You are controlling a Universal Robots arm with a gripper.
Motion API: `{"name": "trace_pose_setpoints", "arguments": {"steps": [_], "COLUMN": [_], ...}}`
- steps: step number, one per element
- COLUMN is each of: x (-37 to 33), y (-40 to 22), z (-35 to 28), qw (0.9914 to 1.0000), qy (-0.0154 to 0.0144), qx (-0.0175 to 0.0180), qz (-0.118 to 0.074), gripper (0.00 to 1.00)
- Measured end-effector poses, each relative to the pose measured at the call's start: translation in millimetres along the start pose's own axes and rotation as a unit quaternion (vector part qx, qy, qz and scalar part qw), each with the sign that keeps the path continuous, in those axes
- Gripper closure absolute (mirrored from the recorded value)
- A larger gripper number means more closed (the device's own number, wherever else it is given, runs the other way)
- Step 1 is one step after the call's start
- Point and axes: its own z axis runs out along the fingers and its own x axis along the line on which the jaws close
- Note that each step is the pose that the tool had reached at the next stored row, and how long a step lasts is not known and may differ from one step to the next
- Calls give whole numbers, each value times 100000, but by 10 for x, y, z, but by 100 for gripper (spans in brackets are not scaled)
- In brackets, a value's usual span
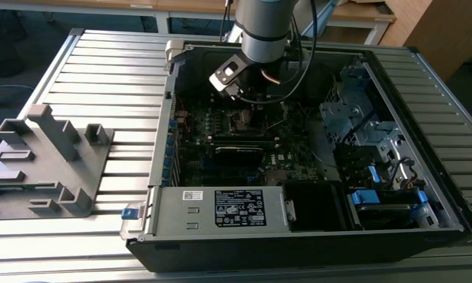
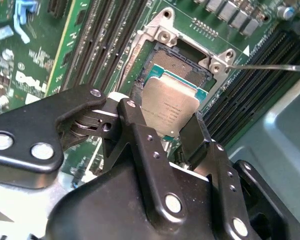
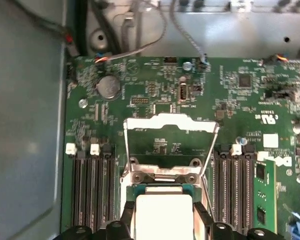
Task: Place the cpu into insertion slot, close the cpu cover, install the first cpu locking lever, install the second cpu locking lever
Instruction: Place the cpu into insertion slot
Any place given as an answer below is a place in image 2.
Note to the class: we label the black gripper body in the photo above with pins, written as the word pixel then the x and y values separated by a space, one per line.
pixel 102 212

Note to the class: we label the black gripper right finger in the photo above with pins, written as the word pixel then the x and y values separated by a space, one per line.
pixel 220 170

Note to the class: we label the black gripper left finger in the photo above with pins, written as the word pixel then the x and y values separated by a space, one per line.
pixel 27 130

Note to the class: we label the silver CPU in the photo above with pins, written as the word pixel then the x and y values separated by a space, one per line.
pixel 170 105

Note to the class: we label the metal locking lever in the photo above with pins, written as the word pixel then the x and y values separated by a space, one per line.
pixel 260 66

